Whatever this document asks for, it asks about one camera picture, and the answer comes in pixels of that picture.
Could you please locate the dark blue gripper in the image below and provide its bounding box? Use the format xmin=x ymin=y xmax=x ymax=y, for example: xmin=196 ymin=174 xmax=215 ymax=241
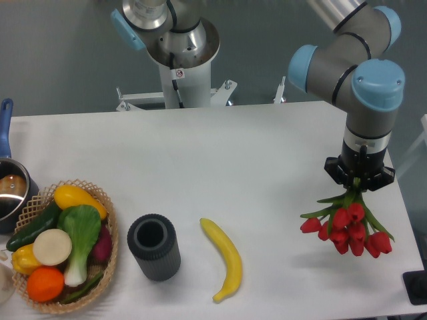
xmin=324 ymin=141 xmax=396 ymax=191

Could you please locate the red tulip bouquet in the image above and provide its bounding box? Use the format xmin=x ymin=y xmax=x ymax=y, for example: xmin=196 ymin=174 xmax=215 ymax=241
xmin=300 ymin=179 xmax=394 ymax=259

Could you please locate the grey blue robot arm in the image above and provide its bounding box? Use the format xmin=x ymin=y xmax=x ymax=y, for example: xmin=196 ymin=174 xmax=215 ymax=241
xmin=111 ymin=1 xmax=405 ymax=191

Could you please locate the dark grey ribbed vase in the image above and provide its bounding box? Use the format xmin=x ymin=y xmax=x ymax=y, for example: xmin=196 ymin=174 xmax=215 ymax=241
xmin=127 ymin=213 xmax=181 ymax=281

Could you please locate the black device at table corner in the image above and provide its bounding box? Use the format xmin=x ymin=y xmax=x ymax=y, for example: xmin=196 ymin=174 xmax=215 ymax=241
xmin=402 ymin=270 xmax=426 ymax=305

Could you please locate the yellow banana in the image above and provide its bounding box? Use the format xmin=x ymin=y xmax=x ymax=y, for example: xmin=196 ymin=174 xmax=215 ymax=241
xmin=199 ymin=218 xmax=243 ymax=303

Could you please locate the purple sweet potato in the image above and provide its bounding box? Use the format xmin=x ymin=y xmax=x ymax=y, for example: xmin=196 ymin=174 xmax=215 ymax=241
xmin=91 ymin=225 xmax=112 ymax=263

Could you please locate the green bok choy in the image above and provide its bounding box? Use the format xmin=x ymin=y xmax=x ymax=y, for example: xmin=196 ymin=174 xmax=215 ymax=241
xmin=57 ymin=205 xmax=101 ymax=287

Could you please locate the dark green chili pepper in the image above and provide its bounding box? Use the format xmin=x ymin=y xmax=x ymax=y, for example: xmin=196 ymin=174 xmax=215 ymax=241
xmin=60 ymin=272 xmax=103 ymax=304

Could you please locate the yellow squash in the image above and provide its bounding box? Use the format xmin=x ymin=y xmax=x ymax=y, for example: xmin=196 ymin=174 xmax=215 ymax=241
xmin=53 ymin=185 xmax=107 ymax=220

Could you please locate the green cucumber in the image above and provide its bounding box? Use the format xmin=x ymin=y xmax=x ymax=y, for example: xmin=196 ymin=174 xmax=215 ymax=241
xmin=6 ymin=201 xmax=62 ymax=252

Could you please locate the white round radish slice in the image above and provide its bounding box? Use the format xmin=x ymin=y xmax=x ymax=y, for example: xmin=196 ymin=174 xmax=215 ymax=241
xmin=33 ymin=229 xmax=72 ymax=266

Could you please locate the woven wicker basket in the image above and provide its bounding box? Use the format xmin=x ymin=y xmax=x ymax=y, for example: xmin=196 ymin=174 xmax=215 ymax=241
xmin=13 ymin=179 xmax=119 ymax=315

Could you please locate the orange fruit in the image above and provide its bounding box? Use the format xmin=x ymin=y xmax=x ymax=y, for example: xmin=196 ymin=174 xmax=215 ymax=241
xmin=26 ymin=266 xmax=65 ymax=303

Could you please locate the yellow bell pepper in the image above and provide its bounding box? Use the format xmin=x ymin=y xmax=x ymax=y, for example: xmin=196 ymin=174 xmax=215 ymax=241
xmin=11 ymin=244 xmax=42 ymax=275

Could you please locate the white frame at right edge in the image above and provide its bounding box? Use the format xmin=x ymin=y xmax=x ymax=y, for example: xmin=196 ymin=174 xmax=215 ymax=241
xmin=396 ymin=114 xmax=426 ymax=179

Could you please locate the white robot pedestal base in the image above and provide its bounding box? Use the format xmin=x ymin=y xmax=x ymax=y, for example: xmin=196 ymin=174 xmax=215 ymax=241
xmin=115 ymin=25 xmax=238 ymax=113

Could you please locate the blue handled saucepan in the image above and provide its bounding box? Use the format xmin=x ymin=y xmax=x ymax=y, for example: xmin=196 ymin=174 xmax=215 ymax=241
xmin=1 ymin=98 xmax=39 ymax=235

